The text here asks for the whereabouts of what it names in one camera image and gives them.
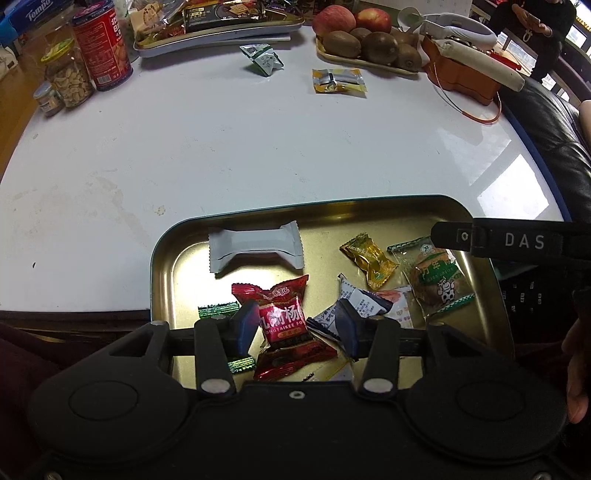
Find red biscuit can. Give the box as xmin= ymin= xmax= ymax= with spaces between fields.
xmin=71 ymin=0 xmax=134 ymax=92

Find black leather sofa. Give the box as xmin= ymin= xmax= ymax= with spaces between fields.
xmin=496 ymin=44 xmax=591 ymax=342

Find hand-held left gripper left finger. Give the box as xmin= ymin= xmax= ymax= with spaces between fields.
xmin=108 ymin=300 xmax=260 ymax=401

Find glass jar of peanuts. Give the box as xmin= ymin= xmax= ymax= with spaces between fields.
xmin=41 ymin=38 xmax=95 ymax=109

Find green foil candy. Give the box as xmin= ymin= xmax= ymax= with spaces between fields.
xmin=198 ymin=300 xmax=257 ymax=374

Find gold tray with white underside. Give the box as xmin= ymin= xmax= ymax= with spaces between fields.
xmin=134 ymin=7 xmax=305 ymax=58

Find gold fruit tray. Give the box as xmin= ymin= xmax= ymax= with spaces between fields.
xmin=315 ymin=34 xmax=423 ymax=78

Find blue tissue pack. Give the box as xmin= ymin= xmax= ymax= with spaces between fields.
xmin=0 ymin=0 xmax=75 ymax=47

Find white snack packet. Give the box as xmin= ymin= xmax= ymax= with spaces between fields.
xmin=208 ymin=220 xmax=306 ymax=276

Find white handheld device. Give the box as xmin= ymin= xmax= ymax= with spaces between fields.
xmin=434 ymin=39 xmax=527 ymax=93

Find person's right hand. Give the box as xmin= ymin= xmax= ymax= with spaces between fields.
xmin=561 ymin=318 xmax=591 ymax=424

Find orange and white packet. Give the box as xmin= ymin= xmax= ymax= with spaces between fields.
xmin=376 ymin=285 xmax=414 ymax=329

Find small glass jar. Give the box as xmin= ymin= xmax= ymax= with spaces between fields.
xmin=33 ymin=82 xmax=65 ymax=117

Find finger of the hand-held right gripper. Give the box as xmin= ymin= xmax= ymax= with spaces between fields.
xmin=430 ymin=220 xmax=476 ymax=254

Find black cracker packet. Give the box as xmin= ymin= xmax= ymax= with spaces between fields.
xmin=184 ymin=2 xmax=264 ymax=32

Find green-edged cookie packet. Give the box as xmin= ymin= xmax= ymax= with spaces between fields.
xmin=387 ymin=236 xmax=475 ymax=319

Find orange cord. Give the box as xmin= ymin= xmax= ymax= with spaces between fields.
xmin=431 ymin=65 xmax=503 ymax=124

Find red apple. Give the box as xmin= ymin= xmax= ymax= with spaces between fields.
xmin=355 ymin=7 xmax=392 ymax=33
xmin=313 ymin=4 xmax=357 ymax=35

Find beige snack bag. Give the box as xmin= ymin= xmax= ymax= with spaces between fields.
xmin=134 ymin=1 xmax=174 ymax=40

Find yellow wrapped candy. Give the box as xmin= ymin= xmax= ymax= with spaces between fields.
xmin=339 ymin=232 xmax=400 ymax=291

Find clear yellow-edged snack packet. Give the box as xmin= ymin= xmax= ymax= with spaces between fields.
xmin=311 ymin=68 xmax=369 ymax=94

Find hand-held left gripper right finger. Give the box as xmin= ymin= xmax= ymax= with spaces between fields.
xmin=335 ymin=300 xmax=483 ymax=401

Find orange box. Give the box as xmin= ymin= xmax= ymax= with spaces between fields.
xmin=422 ymin=36 xmax=502 ymax=107

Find green and white packet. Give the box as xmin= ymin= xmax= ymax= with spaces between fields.
xmin=239 ymin=43 xmax=284 ymax=77

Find red snack packet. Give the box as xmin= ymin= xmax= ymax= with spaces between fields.
xmin=231 ymin=274 xmax=338 ymax=381

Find white and blue packet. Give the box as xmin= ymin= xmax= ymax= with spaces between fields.
xmin=305 ymin=273 xmax=394 ymax=344

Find gold tray with teal rim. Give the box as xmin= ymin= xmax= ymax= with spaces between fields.
xmin=148 ymin=194 xmax=515 ymax=384

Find white neck massager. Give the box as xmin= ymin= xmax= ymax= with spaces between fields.
xmin=397 ymin=7 xmax=498 ymax=51

